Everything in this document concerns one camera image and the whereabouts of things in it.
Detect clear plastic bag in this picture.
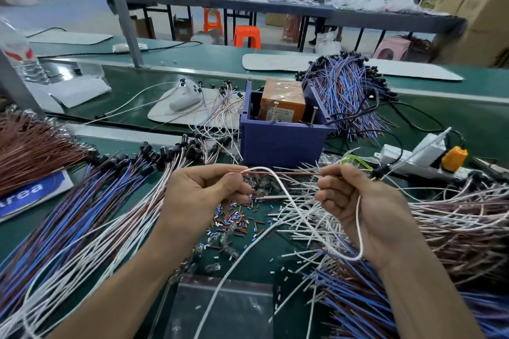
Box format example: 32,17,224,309
163,275,276,339

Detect white handheld tool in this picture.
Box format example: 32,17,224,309
169,80,204,112

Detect person's left hand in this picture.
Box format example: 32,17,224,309
158,163,254,245

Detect white foam pad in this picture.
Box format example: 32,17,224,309
147,86,244,130

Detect clear plastic water bottle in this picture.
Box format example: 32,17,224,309
0,17,51,86

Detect thick black power cable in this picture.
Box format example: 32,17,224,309
326,90,467,153

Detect thin brown wire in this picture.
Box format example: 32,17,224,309
239,170,324,176

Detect long white mat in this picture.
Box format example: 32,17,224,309
242,53,464,82

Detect large cardboard boxes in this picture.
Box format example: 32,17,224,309
419,0,509,69

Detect small white mat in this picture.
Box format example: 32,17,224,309
27,30,114,46

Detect blue and white sign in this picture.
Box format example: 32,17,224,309
0,170,75,223

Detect orange plug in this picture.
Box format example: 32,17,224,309
441,146,469,173

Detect loose blue brown wire heap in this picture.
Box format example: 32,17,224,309
278,247,509,339

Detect fanned blue brown wire bundle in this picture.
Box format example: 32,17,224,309
295,52,399,141

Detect person's right hand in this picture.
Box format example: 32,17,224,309
314,163,419,270

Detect green handled tool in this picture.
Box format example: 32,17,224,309
338,154,374,171

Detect thin black cable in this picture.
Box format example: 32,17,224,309
37,40,204,60

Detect white power adapter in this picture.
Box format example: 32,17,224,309
411,133,447,167

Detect person's right forearm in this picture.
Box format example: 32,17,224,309
377,231,486,339

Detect pile of short white wires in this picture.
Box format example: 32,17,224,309
254,154,382,272

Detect white paper sheets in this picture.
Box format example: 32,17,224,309
23,74,113,114

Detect grey metal frame leg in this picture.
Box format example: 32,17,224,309
0,51,47,120

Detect purple plastic box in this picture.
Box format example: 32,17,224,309
239,79,337,168

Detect small white brown wire bundle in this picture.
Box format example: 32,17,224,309
190,80,245,162

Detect white power strip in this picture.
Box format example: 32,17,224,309
374,144,475,183

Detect bundle of bare brown wires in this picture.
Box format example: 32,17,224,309
0,106,96,196

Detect pink plastic stool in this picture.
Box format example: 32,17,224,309
373,36,413,61

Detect orange cardboard box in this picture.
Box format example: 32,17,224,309
258,78,307,123

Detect tangled white brown wire pile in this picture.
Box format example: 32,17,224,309
382,172,509,292

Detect person's left forearm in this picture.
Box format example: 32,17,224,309
47,228,192,339

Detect cluster of small glass bulbs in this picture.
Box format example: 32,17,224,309
191,176,275,276

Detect long grey work table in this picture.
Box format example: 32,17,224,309
107,0,468,52

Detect pile of cut insulation bits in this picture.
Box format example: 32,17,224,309
207,198,279,242

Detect orange plastic stool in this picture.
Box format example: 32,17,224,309
203,8,224,34
233,25,262,50
282,14,304,44

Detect grey metal post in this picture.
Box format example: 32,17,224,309
100,0,144,69

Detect long blue white wire bundle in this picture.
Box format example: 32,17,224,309
0,134,207,339

